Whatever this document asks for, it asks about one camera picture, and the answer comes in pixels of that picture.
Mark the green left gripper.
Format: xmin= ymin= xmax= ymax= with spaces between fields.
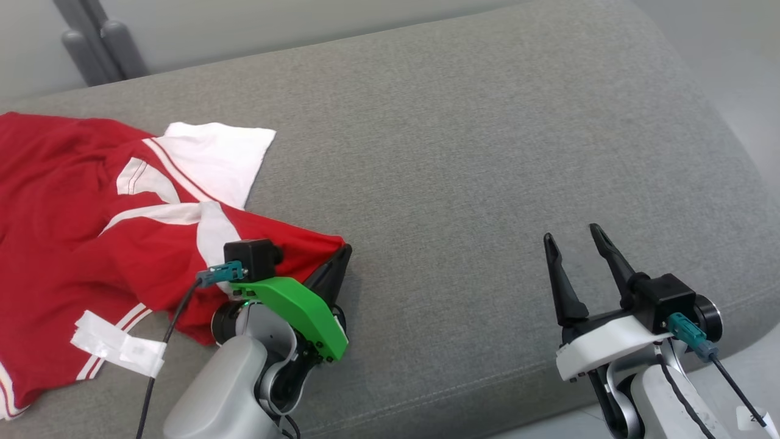
xmin=230 ymin=244 xmax=353 ymax=363

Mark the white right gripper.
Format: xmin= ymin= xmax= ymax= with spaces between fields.
xmin=544 ymin=223 xmax=671 ymax=382

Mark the red basketball jersey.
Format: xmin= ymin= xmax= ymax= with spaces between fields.
xmin=0 ymin=112 xmax=347 ymax=421

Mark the grey fabric sofa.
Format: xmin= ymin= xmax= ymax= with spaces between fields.
xmin=0 ymin=0 xmax=780 ymax=439

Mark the grey metal stand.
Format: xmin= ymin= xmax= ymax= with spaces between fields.
xmin=54 ymin=0 xmax=150 ymax=87

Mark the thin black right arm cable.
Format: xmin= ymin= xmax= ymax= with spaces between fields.
xmin=655 ymin=344 xmax=717 ymax=439

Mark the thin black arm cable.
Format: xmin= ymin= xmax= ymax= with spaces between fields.
xmin=268 ymin=412 xmax=302 ymax=439
xmin=655 ymin=344 xmax=717 ymax=439

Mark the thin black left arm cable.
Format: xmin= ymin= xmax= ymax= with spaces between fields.
xmin=268 ymin=412 xmax=302 ymax=439

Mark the black left camera cable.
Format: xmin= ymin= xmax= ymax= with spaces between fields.
xmin=135 ymin=261 xmax=247 ymax=439

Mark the white printed cable label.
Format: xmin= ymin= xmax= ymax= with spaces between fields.
xmin=736 ymin=405 xmax=779 ymax=439

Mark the white tape cable label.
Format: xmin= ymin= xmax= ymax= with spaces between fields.
xmin=70 ymin=310 xmax=166 ymax=377

